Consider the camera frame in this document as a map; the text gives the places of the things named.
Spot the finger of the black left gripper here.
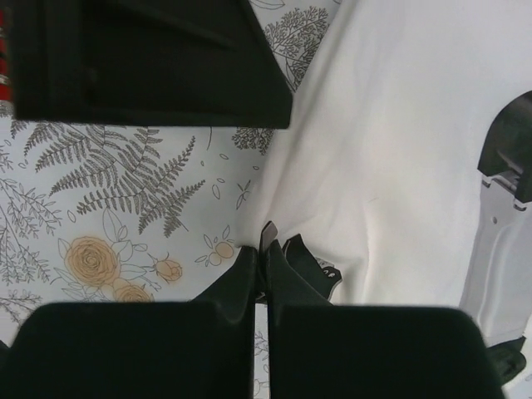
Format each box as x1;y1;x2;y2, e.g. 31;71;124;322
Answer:
7;1;293;128

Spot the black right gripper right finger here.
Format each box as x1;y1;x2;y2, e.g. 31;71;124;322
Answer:
265;242;503;398

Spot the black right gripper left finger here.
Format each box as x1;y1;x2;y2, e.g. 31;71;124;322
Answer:
1;247;257;398

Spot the white t shirt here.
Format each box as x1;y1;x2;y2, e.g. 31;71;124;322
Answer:
239;0;532;383

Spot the floral table cloth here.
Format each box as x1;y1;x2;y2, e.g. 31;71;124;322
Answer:
0;0;346;399

